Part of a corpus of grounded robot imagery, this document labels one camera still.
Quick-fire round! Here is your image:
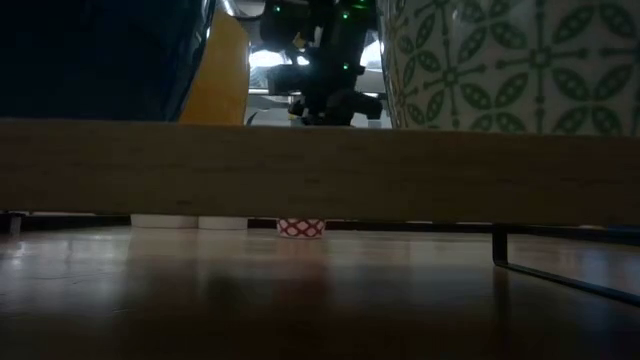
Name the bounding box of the green leaf patterned mug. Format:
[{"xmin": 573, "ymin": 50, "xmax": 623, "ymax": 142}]
[{"xmin": 375, "ymin": 0, "xmax": 640, "ymax": 137}]

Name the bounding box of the yellow mug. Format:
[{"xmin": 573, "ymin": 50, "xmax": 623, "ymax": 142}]
[{"xmin": 178, "ymin": 8, "xmax": 251, "ymax": 126}]

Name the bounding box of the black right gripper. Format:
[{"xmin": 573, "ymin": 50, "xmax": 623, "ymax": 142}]
[{"xmin": 288, "ymin": 88, "xmax": 385, "ymax": 127}]

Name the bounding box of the dark blue mug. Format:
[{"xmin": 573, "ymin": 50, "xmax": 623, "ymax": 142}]
[{"xmin": 0, "ymin": 0, "xmax": 217, "ymax": 123}]

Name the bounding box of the long linear ceiling light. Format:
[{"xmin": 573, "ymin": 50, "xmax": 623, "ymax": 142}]
[{"xmin": 248, "ymin": 88, "xmax": 384, "ymax": 99}]

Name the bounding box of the red lattice patterned mug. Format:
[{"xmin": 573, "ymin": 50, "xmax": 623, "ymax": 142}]
[{"xmin": 275, "ymin": 217, "xmax": 327, "ymax": 240}]

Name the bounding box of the light wooden shelf board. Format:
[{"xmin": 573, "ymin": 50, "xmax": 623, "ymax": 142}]
[{"xmin": 0, "ymin": 118, "xmax": 640, "ymax": 227}]

